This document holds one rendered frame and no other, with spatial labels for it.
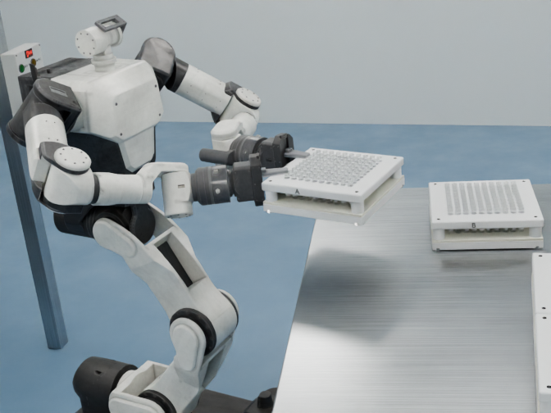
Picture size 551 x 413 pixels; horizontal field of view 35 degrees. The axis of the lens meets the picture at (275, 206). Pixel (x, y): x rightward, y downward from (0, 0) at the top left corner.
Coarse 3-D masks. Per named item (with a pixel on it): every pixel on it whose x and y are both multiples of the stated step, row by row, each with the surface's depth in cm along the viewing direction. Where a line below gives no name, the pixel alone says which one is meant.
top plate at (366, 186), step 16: (384, 160) 205; (400, 160) 205; (272, 176) 202; (368, 176) 196; (384, 176) 197; (288, 192) 196; (304, 192) 194; (320, 192) 192; (336, 192) 190; (352, 192) 189; (368, 192) 190
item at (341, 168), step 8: (312, 160) 207; (320, 160) 207; (328, 160) 206; (336, 160) 205; (344, 160) 204; (352, 160) 205; (360, 160) 204; (368, 160) 203; (304, 168) 202; (312, 168) 202; (320, 168) 201; (328, 168) 201; (336, 168) 200; (344, 168) 200; (352, 168) 200; (360, 168) 199; (304, 176) 199; (320, 176) 197; (328, 176) 198; (336, 176) 195; (344, 176) 196; (352, 176) 195
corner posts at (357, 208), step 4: (400, 168) 206; (396, 172) 206; (400, 172) 206; (392, 176) 206; (396, 176) 206; (400, 176) 207; (268, 192) 199; (272, 192) 199; (268, 196) 199; (272, 196) 199; (276, 196) 200; (268, 200) 200; (272, 200) 200; (276, 200) 200; (352, 204) 189; (356, 204) 189; (360, 204) 189; (352, 208) 190; (356, 208) 189; (360, 208) 189; (352, 212) 190; (356, 212) 189; (360, 212) 189
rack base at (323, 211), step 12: (396, 180) 205; (384, 192) 199; (396, 192) 205; (264, 204) 201; (276, 204) 199; (288, 204) 198; (300, 204) 197; (312, 204) 196; (324, 204) 196; (336, 204) 195; (372, 204) 194; (312, 216) 195; (324, 216) 194; (336, 216) 192; (348, 216) 190; (360, 216) 189
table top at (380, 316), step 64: (320, 256) 204; (384, 256) 201; (448, 256) 199; (512, 256) 196; (320, 320) 178; (384, 320) 175; (448, 320) 173; (512, 320) 171; (320, 384) 157; (384, 384) 155; (448, 384) 154; (512, 384) 152
